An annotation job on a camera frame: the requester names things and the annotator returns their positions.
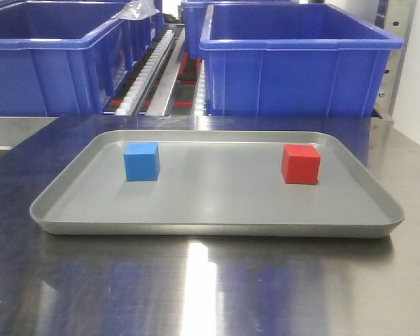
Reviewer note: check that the blue bin rear right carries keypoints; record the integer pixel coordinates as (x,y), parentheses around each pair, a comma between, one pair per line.
(194,13)

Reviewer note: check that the grey metal tray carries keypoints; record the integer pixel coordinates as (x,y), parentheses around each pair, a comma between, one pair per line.
(215,183)

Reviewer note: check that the clear plastic bag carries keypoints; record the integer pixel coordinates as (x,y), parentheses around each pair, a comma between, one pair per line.
(137,10)

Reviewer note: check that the steel shelf upright post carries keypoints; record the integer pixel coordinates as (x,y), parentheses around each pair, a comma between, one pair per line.
(394,16)

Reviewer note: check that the blue bin front left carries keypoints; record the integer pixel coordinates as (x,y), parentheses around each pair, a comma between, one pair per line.
(66,57)

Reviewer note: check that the blue bin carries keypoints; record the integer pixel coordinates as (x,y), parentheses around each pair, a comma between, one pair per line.
(194,13)
(66,57)
(290,59)

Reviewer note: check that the white roller conveyor rail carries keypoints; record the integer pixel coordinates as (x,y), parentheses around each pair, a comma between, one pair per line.
(137,92)

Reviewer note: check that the red cube block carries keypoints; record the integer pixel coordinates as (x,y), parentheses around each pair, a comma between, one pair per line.
(300,164)

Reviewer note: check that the blue bin front right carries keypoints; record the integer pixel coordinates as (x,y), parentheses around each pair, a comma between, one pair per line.
(290,59)

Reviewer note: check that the blue cube block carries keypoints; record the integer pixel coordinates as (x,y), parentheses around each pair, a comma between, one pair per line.
(142,161)

